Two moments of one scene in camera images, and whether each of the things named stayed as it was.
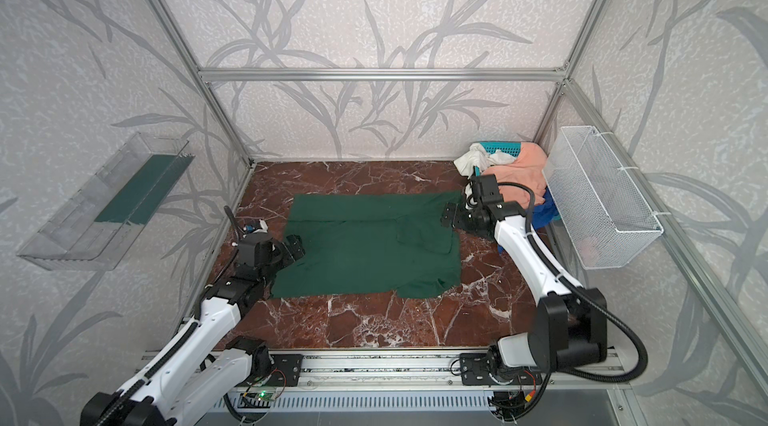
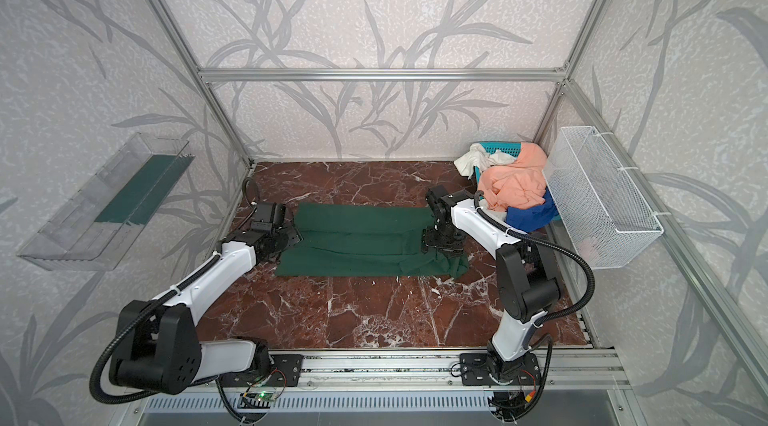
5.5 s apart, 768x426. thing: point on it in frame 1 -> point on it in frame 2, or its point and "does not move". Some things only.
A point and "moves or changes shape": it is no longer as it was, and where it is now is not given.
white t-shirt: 473,162 does not move
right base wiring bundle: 508,405 does not move
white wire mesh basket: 604,214 does not move
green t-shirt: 373,244 moves or changes shape
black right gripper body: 454,215 -> 441,241
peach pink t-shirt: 527,168 does not move
